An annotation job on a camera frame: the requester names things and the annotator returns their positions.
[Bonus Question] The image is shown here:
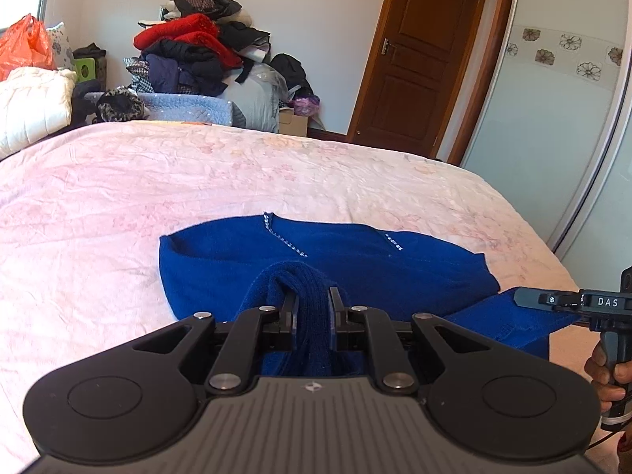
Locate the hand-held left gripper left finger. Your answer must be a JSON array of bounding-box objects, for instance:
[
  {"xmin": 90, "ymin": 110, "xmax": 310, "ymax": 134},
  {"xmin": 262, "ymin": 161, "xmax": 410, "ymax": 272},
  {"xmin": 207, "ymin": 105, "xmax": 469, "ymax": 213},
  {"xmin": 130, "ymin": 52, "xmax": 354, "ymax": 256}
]
[{"xmin": 131, "ymin": 289, "xmax": 300, "ymax": 396}]

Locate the cardboard box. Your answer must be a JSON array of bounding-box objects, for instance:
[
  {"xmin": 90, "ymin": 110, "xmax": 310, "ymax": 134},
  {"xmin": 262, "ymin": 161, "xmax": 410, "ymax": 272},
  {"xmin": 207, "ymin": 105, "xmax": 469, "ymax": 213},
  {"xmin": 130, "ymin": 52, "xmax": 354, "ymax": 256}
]
[{"xmin": 278, "ymin": 109, "xmax": 310, "ymax": 137}]

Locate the brown wooden door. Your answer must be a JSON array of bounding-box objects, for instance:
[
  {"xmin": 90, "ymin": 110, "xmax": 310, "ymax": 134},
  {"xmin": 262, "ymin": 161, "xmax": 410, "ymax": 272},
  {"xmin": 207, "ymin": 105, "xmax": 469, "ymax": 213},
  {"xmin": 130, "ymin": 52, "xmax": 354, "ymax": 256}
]
[{"xmin": 346, "ymin": 0, "xmax": 520, "ymax": 164}]

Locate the grey bedding in plastic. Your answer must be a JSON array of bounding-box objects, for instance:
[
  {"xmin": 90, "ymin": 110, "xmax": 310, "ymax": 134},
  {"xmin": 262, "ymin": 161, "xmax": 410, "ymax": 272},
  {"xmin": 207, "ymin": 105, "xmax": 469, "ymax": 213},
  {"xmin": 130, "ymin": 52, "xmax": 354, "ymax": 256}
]
[{"xmin": 218, "ymin": 63, "xmax": 290, "ymax": 134}]

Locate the dark navy clothing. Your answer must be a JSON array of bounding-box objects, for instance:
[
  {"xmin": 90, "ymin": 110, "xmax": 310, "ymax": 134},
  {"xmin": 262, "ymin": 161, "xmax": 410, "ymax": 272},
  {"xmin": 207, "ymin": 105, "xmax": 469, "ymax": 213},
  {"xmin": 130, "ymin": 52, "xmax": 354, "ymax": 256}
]
[{"xmin": 139, "ymin": 41, "xmax": 229, "ymax": 98}]

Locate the window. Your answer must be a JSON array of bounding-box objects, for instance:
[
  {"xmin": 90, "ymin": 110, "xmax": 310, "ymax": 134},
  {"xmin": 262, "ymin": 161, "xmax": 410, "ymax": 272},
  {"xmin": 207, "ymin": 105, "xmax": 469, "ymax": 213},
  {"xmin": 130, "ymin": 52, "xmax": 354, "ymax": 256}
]
[{"xmin": 0, "ymin": 0, "xmax": 49, "ymax": 35}]

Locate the leopard print cloth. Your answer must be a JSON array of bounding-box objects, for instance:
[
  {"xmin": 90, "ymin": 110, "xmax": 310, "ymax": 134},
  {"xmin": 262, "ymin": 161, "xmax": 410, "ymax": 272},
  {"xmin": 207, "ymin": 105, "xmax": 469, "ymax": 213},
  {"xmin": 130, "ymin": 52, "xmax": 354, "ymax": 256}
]
[{"xmin": 96, "ymin": 86, "xmax": 150, "ymax": 122}]

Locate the pink bed blanket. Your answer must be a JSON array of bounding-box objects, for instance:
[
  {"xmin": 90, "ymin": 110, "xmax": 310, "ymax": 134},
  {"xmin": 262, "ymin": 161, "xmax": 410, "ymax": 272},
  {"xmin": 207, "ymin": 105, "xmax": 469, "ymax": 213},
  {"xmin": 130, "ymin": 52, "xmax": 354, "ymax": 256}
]
[{"xmin": 0, "ymin": 121, "xmax": 581, "ymax": 465}]

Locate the black cable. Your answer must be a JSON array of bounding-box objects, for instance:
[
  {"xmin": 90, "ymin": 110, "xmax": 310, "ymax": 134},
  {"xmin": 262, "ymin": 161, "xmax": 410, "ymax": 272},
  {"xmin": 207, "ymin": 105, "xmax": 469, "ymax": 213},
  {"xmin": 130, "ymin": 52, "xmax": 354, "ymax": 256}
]
[{"xmin": 585, "ymin": 427, "xmax": 626, "ymax": 453}]

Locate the black clothing pile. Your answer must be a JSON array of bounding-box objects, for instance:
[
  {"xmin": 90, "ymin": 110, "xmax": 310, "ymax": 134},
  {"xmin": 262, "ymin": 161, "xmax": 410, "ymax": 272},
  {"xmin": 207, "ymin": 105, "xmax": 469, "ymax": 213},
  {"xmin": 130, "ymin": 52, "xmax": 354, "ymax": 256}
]
[{"xmin": 169, "ymin": 0, "xmax": 272, "ymax": 85}]

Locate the orange plastic bag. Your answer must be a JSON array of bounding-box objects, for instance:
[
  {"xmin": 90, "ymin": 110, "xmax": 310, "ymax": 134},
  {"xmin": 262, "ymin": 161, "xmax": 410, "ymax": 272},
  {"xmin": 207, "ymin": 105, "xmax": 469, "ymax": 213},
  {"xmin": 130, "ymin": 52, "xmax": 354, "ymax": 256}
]
[{"xmin": 0, "ymin": 14, "xmax": 58, "ymax": 83}]

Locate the light blue quilted blanket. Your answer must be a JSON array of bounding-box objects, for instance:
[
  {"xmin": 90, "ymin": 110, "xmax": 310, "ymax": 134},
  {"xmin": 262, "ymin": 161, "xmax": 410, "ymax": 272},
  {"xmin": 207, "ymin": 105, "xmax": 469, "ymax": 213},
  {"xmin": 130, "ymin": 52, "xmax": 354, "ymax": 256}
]
[{"xmin": 129, "ymin": 92, "xmax": 234, "ymax": 127}]

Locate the white quilted jacket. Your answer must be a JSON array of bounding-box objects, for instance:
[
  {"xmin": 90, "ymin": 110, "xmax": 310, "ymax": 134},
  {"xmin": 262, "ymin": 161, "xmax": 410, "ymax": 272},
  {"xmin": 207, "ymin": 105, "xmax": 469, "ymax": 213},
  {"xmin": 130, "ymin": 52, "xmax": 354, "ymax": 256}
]
[{"xmin": 0, "ymin": 66, "xmax": 78, "ymax": 162}]

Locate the floral pillow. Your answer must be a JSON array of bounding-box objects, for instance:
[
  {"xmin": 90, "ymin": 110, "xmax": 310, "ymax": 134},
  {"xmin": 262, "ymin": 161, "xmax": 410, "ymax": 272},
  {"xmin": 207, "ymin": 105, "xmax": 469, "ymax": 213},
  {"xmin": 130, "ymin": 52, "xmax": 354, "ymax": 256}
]
[{"xmin": 46, "ymin": 22, "xmax": 75, "ymax": 71}]

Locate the person's right hand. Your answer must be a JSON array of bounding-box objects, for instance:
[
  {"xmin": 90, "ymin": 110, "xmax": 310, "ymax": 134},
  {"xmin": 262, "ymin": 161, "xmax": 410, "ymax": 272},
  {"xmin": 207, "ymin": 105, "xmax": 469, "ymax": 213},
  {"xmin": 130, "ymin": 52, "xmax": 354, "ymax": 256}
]
[{"xmin": 584, "ymin": 342, "xmax": 632, "ymax": 455}]

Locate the blue beaded sweater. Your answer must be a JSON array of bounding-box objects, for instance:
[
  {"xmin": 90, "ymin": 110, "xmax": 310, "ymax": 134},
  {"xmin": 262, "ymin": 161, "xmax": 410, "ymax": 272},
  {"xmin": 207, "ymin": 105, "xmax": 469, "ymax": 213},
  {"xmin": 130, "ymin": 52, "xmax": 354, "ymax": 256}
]
[{"xmin": 159, "ymin": 212, "xmax": 581, "ymax": 379}]

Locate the purple cloth bundle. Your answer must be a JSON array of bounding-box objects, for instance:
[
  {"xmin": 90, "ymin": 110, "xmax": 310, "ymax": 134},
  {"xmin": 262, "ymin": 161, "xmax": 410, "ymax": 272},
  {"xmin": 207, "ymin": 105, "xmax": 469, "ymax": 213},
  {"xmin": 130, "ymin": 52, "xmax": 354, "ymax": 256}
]
[{"xmin": 290, "ymin": 96, "xmax": 323, "ymax": 118}]

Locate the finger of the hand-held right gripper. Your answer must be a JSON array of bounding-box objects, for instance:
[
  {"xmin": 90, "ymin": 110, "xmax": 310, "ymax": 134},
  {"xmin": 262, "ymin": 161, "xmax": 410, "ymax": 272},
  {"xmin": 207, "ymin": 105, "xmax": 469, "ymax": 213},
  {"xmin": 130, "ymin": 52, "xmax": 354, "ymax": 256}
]
[{"xmin": 513, "ymin": 287, "xmax": 584, "ymax": 313}]

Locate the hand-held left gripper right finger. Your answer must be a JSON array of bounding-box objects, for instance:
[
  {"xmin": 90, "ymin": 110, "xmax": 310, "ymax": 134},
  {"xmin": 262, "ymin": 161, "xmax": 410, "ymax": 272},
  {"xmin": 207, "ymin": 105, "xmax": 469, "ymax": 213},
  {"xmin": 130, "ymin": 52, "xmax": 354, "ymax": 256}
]
[{"xmin": 328, "ymin": 286, "xmax": 499, "ymax": 396}]

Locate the black bag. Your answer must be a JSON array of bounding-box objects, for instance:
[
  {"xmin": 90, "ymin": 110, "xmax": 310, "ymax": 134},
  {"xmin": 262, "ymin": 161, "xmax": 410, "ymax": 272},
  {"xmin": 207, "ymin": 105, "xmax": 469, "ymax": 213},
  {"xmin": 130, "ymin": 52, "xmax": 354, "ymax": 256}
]
[{"xmin": 269, "ymin": 53, "xmax": 315, "ymax": 100}]

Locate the dark bag with green box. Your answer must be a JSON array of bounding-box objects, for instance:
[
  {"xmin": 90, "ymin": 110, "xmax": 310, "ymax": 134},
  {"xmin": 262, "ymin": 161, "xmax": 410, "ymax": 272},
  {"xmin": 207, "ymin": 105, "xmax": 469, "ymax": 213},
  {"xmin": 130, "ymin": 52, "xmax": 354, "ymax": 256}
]
[{"xmin": 72, "ymin": 43, "xmax": 108, "ymax": 83}]

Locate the pale wardrobe sliding door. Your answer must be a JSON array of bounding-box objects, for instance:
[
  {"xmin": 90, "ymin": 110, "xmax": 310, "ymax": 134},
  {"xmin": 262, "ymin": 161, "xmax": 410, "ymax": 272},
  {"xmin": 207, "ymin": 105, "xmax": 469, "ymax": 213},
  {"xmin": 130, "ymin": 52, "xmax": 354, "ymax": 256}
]
[{"xmin": 460, "ymin": 0, "xmax": 632, "ymax": 277}]

